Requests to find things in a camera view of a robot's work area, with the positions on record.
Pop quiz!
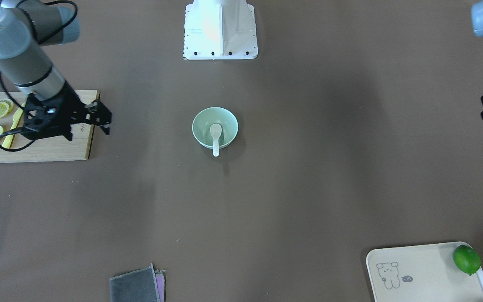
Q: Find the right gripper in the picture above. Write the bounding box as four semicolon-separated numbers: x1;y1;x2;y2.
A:
23;82;85;141

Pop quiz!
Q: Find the light green bowl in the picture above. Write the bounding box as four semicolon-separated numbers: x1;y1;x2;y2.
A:
192;107;239;149

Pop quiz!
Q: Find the white ceramic spoon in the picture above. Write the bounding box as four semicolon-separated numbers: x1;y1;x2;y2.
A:
210;123;223;157

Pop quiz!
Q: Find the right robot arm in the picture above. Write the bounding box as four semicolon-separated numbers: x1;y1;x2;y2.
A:
0;0;88;141

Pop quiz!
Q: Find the lemon slice lower bottom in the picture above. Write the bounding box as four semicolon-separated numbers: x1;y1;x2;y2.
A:
0;98;15;112

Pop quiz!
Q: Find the yellow plastic knife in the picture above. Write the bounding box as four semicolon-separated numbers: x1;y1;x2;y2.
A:
2;108;23;148

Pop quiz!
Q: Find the beige rabbit tray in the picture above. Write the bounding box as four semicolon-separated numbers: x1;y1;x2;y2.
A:
366;242;483;302

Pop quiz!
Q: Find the green lime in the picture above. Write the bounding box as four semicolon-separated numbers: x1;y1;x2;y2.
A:
452;245;481;276

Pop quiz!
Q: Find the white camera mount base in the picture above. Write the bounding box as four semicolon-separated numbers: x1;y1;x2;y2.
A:
183;0;259;60

